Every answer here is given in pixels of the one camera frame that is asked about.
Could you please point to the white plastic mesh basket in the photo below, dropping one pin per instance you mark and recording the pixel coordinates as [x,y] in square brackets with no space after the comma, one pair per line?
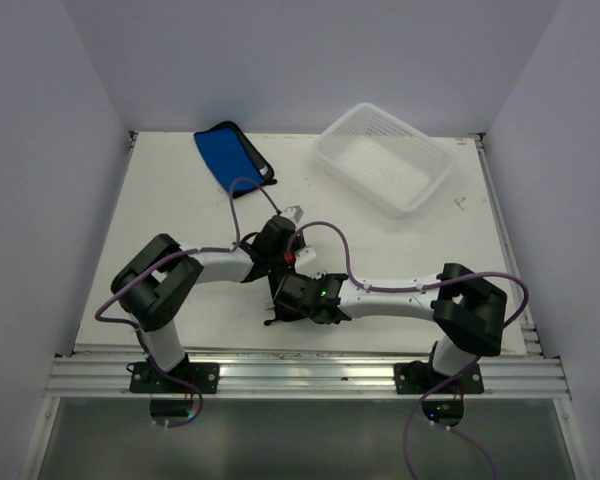
[392,165]

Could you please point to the aluminium mounting rail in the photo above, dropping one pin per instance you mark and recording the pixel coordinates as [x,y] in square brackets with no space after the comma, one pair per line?
[301,376]

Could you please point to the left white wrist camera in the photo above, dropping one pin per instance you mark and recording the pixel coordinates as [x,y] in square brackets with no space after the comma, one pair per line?
[293,213]

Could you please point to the blue and black towel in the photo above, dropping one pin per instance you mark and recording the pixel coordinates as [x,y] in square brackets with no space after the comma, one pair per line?
[233,160]

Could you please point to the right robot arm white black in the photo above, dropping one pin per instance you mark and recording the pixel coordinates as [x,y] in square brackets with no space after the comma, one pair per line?
[469,310]

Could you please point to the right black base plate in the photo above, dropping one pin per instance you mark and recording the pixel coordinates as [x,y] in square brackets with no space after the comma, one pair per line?
[417,377]

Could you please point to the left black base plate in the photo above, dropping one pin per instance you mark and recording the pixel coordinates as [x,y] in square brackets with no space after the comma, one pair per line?
[146,380]

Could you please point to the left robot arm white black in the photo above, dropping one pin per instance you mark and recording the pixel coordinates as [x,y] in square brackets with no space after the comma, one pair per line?
[153,286]

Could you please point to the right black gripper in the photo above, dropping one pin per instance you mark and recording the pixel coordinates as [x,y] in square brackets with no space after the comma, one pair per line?
[317,280]

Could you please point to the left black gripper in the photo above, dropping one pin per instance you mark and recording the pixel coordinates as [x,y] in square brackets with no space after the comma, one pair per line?
[283,267]

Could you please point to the purple and black towel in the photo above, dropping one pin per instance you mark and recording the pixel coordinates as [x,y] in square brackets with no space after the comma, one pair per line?
[287,290]

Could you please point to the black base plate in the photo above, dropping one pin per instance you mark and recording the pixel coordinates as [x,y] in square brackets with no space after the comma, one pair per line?
[146,380]
[417,377]

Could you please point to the right wrist camera red cap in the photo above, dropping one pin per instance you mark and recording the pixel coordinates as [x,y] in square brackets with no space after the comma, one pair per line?
[300,258]

